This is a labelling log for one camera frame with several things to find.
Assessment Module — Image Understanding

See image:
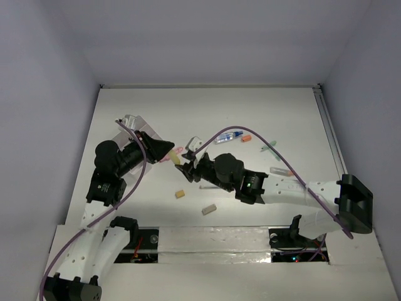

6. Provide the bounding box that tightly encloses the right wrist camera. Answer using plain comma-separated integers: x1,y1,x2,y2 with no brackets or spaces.
182,136,207,166

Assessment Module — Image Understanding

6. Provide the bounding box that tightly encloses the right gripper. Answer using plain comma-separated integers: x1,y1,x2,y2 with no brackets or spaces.
175,153,234,192

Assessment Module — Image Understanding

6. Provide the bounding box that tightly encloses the white compartment organizer tray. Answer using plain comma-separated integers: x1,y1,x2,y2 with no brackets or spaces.
96,119,163,177

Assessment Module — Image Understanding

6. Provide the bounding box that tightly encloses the pink highlighter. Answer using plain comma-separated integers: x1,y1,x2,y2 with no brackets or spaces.
160,147,184,165

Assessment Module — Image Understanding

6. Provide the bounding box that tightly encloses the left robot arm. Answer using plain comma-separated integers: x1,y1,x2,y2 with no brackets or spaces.
39,131,175,300

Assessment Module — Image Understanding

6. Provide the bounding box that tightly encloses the pencil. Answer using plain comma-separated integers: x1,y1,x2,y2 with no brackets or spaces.
269,167,294,177

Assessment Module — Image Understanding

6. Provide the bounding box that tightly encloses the orange cap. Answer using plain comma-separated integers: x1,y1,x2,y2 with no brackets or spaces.
241,135,252,142

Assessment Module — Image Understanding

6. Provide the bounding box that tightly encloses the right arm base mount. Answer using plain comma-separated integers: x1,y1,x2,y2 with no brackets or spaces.
269,228,329,263

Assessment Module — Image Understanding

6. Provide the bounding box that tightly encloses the green plastic tool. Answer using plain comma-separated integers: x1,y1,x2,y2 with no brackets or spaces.
260,140,281,161

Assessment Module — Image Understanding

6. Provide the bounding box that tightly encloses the white marker brown cap lower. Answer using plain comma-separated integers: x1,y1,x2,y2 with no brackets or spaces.
199,185,220,190

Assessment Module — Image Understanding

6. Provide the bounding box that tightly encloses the aluminium rail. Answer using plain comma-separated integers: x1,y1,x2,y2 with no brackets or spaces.
313,84,363,222

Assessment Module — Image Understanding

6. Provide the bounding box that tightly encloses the yellow eraser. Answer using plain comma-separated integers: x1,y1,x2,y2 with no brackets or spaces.
175,190,185,199

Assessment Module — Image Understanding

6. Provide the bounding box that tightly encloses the grey eraser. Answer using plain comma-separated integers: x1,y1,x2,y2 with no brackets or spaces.
202,204,217,216

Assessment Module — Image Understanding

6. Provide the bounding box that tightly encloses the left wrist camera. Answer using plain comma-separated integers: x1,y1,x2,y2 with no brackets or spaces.
118,114,143,130

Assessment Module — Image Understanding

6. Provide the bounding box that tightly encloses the small spray bottle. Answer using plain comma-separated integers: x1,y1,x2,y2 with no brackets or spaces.
214,130,243,144

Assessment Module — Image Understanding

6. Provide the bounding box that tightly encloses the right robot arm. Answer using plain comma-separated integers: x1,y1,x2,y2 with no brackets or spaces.
176,153,373,246

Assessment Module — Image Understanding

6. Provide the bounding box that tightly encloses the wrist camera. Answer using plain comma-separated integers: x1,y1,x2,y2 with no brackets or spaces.
118,114,143,130
182,136,207,166

